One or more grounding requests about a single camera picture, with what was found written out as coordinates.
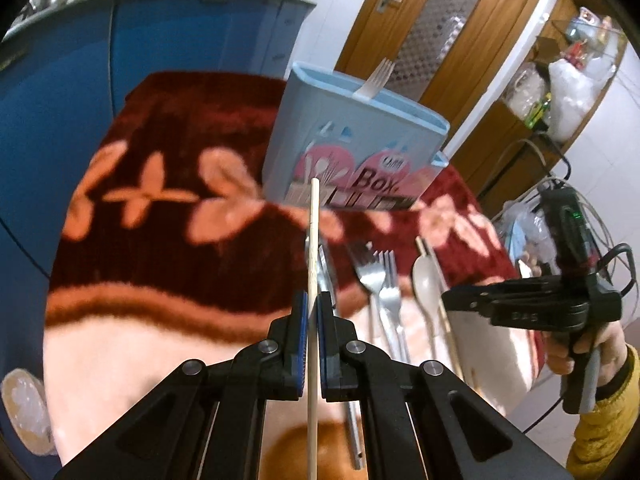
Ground wooden chopstick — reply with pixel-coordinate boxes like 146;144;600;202
414;236;464;379
307;178;320;480

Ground beige plastic fork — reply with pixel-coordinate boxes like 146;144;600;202
352;58;395;101

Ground steel spoon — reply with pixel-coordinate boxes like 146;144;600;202
318;235;364;470

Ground yellow sleeve forearm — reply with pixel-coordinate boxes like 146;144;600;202
566;346;639;479

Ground blue lower kitchen cabinets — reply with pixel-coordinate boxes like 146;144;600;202
1;0;311;372

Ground right hand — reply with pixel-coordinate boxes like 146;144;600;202
542;321;628;387

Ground steel fork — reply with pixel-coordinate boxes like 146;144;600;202
347;242;386;341
373;250;410;363

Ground beige plastic spoon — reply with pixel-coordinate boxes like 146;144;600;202
411;255;440;358

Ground wooden corner shelf unit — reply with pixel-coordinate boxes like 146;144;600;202
452;0;628;216

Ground red floral blanket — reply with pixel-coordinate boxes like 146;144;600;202
43;72;544;463

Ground round plastic lid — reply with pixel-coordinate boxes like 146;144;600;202
1;368;58;456

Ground green bottle on shelf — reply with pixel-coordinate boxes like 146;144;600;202
524;92;552;129

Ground white plastic bag on shelf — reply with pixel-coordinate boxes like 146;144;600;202
548;58;608;144

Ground light blue utensil holder box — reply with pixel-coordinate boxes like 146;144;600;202
262;63;449;210

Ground wooden door with glass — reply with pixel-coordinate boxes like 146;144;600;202
335;0;538;117

